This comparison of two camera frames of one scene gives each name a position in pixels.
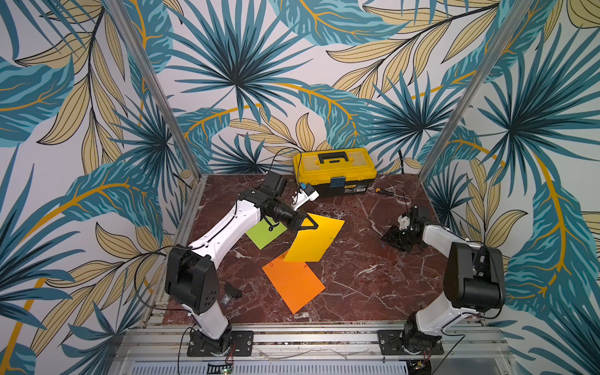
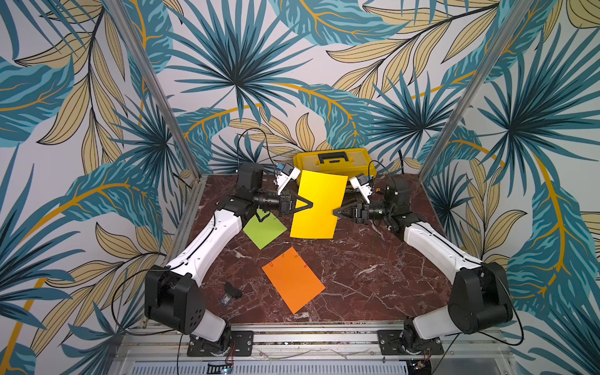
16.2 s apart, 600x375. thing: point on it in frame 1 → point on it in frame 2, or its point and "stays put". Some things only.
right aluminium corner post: [514, 20] stays put
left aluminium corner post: [127, 33] stays put
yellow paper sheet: [310, 244] → [326, 192]
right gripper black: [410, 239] → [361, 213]
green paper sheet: [262, 232] stays put
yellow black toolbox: [336, 172] stays put
